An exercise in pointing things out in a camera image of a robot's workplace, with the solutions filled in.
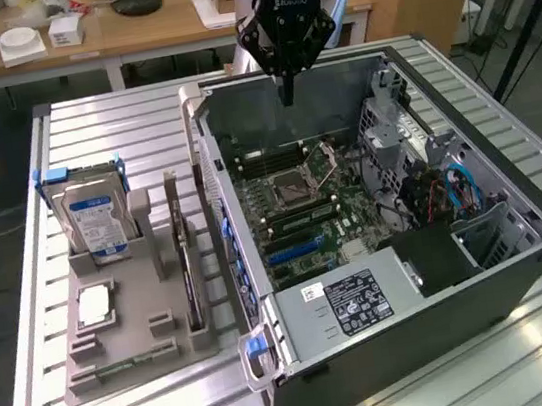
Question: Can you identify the green installed RAM stick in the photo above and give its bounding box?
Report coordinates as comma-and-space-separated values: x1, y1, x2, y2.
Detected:
264, 203, 339, 238

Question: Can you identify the black wire bundle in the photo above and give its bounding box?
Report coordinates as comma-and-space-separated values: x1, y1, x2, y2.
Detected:
390, 165, 457, 232

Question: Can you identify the blue slot retention clip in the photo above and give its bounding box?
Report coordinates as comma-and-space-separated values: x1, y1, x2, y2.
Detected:
220, 216, 236, 245

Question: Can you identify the black open PC case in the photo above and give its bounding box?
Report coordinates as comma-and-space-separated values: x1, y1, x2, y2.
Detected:
175, 23, 542, 406

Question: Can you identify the grey parts rack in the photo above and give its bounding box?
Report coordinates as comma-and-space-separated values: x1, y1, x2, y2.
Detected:
36, 180, 227, 406

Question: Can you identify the black graphics card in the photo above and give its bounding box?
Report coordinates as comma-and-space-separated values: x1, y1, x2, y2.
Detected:
161, 167, 210, 335

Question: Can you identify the grey metal drive cage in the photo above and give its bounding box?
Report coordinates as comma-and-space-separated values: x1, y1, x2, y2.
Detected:
346, 61, 433, 201

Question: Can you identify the blue case handle latch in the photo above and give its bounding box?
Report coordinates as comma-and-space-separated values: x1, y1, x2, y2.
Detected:
242, 332, 275, 362

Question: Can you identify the grey metal disk bay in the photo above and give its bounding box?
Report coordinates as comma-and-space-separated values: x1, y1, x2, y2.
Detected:
445, 195, 542, 275

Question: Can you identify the CPU socket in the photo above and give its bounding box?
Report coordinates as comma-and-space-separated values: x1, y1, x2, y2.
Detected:
266, 165, 324, 212

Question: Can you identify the white round dish box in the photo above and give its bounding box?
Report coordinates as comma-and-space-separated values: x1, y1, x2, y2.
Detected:
0, 23, 52, 70

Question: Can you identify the metal socket cover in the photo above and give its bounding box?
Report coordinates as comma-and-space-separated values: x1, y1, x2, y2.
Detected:
299, 137, 346, 194

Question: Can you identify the wooden desk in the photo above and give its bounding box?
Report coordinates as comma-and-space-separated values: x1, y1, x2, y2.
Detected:
0, 0, 380, 109

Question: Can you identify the clear plastic bag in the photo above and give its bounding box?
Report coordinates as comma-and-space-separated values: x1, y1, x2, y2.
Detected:
3, 0, 75, 32

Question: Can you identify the grey power supply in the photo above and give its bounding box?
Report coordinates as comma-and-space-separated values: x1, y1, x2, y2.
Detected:
272, 258, 431, 367

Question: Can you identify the green loose RAM stick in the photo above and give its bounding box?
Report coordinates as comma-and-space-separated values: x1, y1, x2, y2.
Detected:
90, 351, 168, 386

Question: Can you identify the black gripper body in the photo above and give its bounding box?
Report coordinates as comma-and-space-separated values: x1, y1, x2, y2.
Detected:
254, 0, 335, 78

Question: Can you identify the small white box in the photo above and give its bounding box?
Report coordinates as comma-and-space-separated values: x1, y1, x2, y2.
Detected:
45, 12, 89, 50

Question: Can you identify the hard disk with blue carrier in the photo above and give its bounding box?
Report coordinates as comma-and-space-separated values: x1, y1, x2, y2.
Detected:
31, 154, 142, 274

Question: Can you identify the white paper booklet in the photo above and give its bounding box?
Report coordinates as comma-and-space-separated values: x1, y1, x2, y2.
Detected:
191, 0, 240, 34

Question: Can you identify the silver CPU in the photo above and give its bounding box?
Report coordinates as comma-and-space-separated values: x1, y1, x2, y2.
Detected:
73, 284, 119, 333

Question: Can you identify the green motherboard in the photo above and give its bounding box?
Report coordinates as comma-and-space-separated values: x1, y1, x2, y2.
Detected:
220, 115, 398, 297

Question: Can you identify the blue expansion slot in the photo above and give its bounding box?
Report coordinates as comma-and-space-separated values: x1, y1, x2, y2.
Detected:
262, 236, 328, 267

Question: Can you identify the blue wire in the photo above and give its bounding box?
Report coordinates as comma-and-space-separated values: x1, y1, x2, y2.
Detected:
439, 158, 487, 220

